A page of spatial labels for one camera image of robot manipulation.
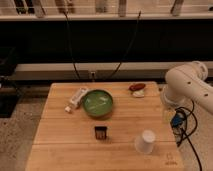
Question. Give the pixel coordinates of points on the green bowl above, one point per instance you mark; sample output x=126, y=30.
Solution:
x=97, y=103

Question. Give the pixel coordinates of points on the dark box at left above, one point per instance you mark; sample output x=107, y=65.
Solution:
x=9, y=92

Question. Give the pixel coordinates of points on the blue connector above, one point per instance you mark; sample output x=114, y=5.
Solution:
x=177, y=120

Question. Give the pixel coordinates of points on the dark eraser block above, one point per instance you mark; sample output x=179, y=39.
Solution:
x=100, y=132

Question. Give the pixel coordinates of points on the white tube with cap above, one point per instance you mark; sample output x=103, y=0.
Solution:
x=75, y=101

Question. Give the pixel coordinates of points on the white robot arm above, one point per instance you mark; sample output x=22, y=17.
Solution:
x=188, y=81

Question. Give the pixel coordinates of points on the white garlic toy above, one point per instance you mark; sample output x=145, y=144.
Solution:
x=138, y=94

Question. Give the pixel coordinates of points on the wall power outlet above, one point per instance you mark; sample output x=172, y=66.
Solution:
x=93, y=75

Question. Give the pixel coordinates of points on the red chili pepper toy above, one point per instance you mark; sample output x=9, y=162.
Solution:
x=136, y=87

